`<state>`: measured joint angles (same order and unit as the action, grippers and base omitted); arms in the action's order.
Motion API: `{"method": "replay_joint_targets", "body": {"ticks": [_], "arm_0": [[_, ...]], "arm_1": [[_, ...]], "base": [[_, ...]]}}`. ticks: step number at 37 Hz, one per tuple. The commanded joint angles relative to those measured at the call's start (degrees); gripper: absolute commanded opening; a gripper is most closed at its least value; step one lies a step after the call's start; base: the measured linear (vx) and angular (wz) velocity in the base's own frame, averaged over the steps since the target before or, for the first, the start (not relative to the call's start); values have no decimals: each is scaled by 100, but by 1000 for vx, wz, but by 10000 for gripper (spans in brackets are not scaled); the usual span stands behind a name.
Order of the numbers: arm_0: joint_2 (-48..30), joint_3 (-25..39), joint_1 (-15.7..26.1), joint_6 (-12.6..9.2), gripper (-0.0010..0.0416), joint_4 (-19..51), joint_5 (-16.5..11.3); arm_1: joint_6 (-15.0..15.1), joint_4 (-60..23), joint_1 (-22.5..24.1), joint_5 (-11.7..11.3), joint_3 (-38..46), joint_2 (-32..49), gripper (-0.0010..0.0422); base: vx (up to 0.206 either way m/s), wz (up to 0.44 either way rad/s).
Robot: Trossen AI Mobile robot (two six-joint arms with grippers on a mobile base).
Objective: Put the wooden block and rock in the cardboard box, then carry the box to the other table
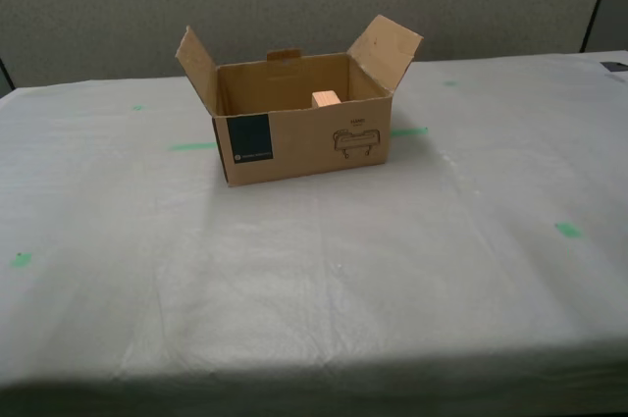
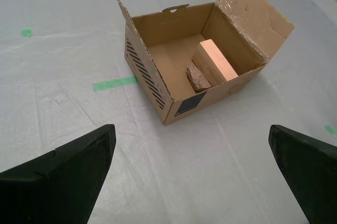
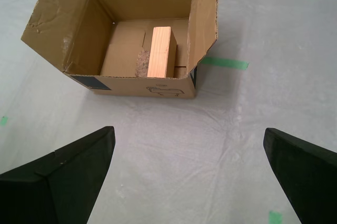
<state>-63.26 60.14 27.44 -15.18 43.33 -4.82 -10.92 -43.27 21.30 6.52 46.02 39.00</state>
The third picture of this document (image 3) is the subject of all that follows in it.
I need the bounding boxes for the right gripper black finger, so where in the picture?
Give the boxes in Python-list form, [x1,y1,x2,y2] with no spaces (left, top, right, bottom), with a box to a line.
[263,128,337,224]
[0,125,116,224]

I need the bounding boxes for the small beige rock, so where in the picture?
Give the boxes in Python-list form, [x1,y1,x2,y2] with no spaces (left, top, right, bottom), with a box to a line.
[134,48,151,77]

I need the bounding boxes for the brown cardboard box flaps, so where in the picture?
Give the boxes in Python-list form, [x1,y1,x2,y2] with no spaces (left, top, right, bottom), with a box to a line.
[20,0,220,100]

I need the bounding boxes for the light wooden block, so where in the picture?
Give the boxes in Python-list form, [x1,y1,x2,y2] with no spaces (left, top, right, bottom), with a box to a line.
[146,26,179,79]

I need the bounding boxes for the white plastic table cover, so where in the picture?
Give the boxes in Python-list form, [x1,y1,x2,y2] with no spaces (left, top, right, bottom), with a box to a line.
[0,0,337,224]

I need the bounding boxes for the long green tape strip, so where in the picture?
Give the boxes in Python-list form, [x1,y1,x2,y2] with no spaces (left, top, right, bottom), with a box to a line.
[201,56,250,71]

